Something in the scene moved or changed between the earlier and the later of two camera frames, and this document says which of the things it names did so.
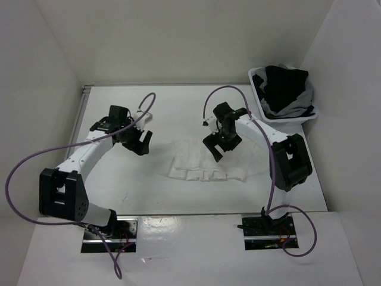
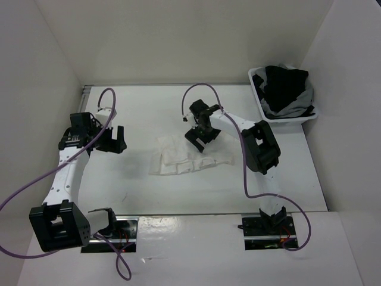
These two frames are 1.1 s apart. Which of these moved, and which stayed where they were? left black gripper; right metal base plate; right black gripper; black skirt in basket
Moved: left black gripper; right black gripper
Stayed: right metal base plate; black skirt in basket
